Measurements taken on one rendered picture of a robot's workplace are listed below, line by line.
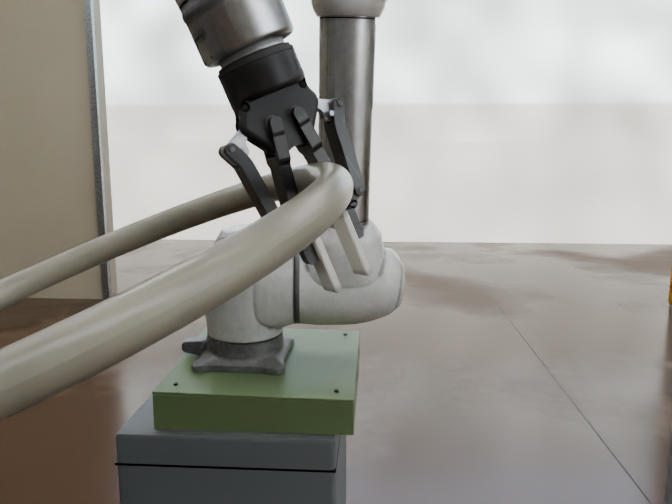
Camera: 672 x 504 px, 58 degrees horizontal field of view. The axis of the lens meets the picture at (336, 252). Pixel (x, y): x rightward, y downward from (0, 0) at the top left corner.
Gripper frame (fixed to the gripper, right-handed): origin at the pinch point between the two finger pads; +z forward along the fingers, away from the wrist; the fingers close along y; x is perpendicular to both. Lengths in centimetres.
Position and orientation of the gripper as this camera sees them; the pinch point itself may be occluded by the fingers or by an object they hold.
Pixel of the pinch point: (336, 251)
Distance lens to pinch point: 61.2
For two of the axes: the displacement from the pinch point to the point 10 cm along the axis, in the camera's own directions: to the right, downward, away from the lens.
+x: 4.4, 0.5, -9.0
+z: 3.8, 9.0, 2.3
